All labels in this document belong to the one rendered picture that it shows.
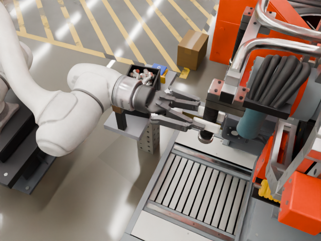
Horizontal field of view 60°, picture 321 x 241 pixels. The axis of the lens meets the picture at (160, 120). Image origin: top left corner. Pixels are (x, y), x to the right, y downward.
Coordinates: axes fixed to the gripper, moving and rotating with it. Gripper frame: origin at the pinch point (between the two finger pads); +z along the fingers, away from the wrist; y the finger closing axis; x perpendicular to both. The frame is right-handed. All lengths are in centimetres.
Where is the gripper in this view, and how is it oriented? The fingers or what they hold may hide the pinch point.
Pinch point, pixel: (208, 119)
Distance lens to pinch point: 72.9
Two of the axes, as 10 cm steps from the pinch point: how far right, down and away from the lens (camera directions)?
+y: -4.0, 7.2, -5.7
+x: 0.0, -6.2, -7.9
